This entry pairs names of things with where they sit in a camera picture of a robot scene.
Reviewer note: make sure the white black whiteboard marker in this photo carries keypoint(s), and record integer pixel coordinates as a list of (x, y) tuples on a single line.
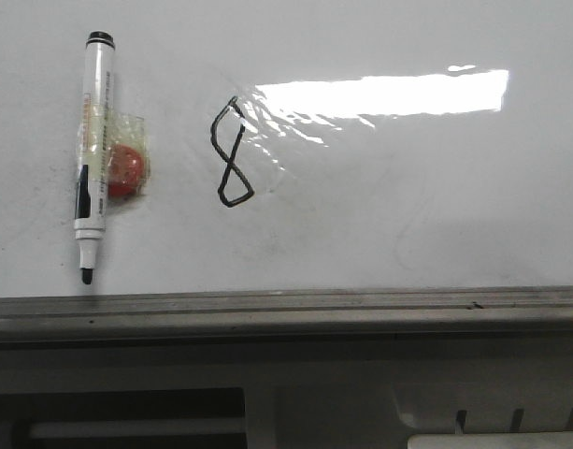
[(91, 188)]

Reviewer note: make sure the red round magnet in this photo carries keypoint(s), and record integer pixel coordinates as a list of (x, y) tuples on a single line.
[(126, 171)]

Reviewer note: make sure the clear adhesive tape piece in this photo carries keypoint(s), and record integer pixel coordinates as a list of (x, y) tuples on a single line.
[(132, 131)]

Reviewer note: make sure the white glossy whiteboard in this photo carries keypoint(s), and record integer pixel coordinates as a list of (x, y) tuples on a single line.
[(297, 144)]

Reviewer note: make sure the grey plastic machine housing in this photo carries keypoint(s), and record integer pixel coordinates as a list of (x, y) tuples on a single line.
[(469, 392)]

